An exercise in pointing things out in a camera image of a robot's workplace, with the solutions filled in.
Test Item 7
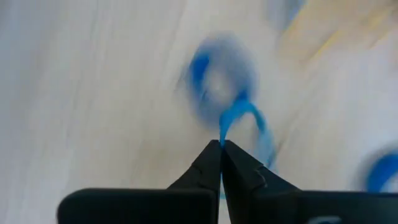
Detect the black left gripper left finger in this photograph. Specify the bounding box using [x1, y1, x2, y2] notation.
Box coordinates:
[57, 139, 222, 224]

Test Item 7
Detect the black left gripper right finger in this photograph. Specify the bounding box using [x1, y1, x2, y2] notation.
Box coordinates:
[222, 140, 398, 224]

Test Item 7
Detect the blue coil wristband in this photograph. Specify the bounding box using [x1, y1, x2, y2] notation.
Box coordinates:
[356, 148, 398, 194]
[185, 30, 278, 170]

